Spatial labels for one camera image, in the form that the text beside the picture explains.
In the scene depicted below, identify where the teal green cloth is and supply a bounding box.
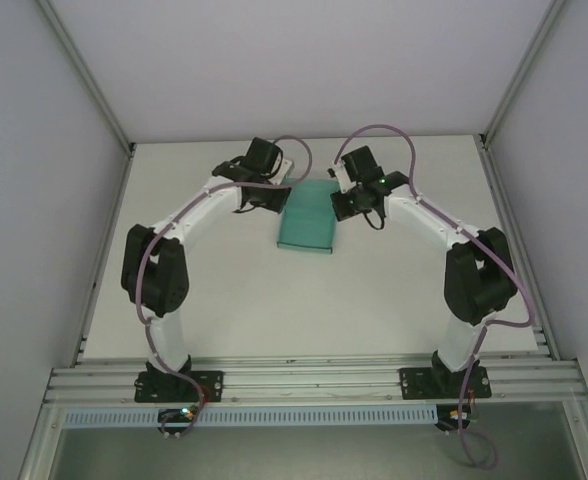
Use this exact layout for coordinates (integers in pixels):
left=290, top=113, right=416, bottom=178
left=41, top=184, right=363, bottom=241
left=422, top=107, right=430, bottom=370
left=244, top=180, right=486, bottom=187
left=275, top=178, right=337, bottom=256

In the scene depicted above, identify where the grey metal panel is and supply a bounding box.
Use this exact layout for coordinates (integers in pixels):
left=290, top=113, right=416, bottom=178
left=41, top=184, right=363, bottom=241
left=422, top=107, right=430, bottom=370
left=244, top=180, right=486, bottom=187
left=48, top=402, right=586, bottom=480

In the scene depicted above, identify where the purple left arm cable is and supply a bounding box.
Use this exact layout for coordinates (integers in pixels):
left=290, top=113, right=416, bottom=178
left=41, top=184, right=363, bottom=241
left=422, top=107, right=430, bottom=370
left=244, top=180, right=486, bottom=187
left=136, top=134, right=314, bottom=442

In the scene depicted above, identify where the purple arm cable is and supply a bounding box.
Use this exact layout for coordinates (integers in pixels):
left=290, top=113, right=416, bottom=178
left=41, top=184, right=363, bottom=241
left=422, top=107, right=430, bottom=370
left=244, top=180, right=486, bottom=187
left=333, top=123, right=537, bottom=472
left=136, top=134, right=314, bottom=442

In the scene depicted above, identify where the aluminium table side rail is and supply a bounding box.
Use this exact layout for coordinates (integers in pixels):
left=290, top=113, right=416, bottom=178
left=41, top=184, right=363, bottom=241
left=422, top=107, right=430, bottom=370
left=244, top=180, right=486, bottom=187
left=475, top=133, right=561, bottom=362
left=68, top=143, right=136, bottom=369

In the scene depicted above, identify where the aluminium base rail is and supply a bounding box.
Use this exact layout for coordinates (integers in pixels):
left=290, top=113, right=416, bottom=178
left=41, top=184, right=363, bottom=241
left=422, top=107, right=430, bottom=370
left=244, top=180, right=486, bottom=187
left=45, top=355, right=588, bottom=405

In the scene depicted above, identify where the aluminium frame post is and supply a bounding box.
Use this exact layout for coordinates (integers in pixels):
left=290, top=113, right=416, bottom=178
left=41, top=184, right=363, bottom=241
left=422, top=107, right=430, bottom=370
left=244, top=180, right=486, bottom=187
left=36, top=0, right=136, bottom=154
left=477, top=0, right=575, bottom=149

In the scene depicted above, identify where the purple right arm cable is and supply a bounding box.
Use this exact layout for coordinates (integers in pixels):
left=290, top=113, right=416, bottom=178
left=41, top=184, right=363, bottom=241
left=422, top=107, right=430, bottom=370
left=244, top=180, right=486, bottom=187
left=333, top=123, right=537, bottom=472

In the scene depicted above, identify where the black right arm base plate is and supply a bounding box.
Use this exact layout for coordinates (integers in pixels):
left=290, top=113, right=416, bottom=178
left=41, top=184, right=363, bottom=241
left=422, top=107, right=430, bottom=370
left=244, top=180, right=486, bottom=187
left=398, top=366, right=491, bottom=401

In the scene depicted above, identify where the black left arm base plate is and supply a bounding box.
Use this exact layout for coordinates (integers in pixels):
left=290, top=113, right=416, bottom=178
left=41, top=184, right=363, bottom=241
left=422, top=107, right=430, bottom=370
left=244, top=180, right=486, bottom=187
left=133, top=368, right=225, bottom=404

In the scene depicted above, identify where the light blue slotted cable duct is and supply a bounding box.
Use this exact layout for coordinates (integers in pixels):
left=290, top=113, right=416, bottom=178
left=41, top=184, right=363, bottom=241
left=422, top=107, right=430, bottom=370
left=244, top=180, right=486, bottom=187
left=62, top=405, right=439, bottom=430

